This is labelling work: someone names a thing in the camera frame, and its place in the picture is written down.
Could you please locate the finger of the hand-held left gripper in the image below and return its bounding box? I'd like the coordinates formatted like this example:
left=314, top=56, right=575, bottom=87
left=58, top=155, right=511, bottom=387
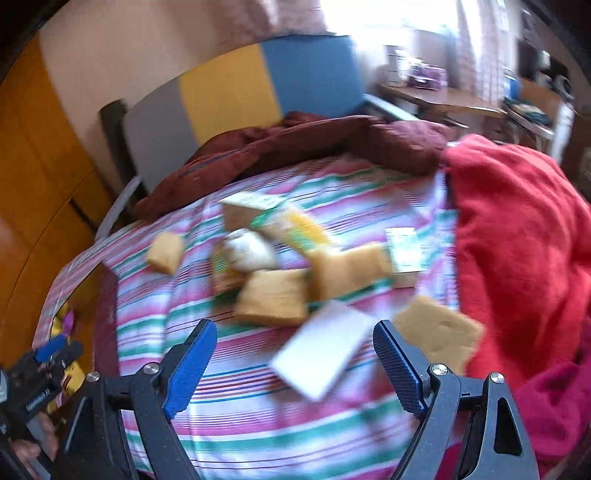
left=33, top=335, right=68, bottom=365
left=46, top=342, right=85, bottom=384

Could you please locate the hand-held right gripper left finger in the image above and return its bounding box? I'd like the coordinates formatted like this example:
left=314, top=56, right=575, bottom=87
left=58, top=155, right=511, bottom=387
left=51, top=318, right=219, bottom=480

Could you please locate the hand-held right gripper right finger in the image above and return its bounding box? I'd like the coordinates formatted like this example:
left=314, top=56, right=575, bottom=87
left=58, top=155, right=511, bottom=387
left=372, top=320, right=539, bottom=480

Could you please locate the white sponge block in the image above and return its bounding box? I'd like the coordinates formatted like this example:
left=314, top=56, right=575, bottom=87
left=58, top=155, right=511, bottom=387
left=270, top=300, right=371, bottom=401

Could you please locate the yellow sponge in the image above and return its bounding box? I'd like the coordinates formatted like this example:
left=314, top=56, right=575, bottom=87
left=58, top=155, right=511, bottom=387
left=233, top=270, right=311, bottom=328
left=147, top=232, right=184, bottom=274
left=308, top=244, right=394, bottom=302
left=392, top=295, right=485, bottom=376

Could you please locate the cream cardboard box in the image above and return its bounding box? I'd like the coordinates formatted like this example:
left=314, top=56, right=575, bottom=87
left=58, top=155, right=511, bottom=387
left=219, top=193, right=288, bottom=232
left=385, top=227, right=428, bottom=288

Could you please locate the white sock ball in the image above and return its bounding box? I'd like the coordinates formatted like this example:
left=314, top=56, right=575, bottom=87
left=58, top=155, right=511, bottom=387
left=223, top=229, right=279, bottom=272

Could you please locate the person's left hand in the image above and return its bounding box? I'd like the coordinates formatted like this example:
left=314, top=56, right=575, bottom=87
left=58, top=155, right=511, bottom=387
left=11, top=413, right=58, bottom=468

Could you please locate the striped bed sheet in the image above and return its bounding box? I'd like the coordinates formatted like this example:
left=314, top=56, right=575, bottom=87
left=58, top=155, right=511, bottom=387
left=34, top=154, right=462, bottom=480

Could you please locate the yellow green snack packet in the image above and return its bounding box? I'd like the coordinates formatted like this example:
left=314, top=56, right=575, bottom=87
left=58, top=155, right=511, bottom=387
left=211, top=244, right=246, bottom=297

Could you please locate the magenta cloth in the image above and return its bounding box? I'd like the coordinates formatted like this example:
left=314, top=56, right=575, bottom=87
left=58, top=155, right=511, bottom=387
left=443, top=351, right=591, bottom=480

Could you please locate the red fleece blanket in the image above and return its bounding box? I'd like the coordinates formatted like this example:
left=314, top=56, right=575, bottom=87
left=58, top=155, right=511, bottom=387
left=441, top=134, right=591, bottom=393

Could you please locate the wooden wardrobe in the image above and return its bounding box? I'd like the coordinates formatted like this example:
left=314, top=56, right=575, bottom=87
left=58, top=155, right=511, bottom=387
left=0, top=37, right=118, bottom=356

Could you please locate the maroon padded jacket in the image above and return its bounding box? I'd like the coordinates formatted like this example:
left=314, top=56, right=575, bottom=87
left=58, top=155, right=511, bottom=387
left=134, top=111, right=452, bottom=222

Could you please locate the wooden desk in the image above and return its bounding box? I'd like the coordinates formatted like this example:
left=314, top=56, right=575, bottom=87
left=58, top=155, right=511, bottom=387
left=376, top=83, right=509, bottom=132

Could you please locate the grey yellow blue headboard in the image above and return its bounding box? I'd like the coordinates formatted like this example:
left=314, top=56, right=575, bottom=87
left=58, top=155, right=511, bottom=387
left=99, top=34, right=366, bottom=195

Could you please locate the pink box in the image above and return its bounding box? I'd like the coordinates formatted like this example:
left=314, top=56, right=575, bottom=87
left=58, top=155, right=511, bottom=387
left=406, top=65, right=448, bottom=89

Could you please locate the patterned curtain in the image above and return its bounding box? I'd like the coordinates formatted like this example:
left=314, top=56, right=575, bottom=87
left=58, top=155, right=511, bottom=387
left=455, top=0, right=511, bottom=97

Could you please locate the grey bed rail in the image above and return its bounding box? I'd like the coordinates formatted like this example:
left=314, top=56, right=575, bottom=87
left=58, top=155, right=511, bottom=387
left=95, top=175, right=145, bottom=241

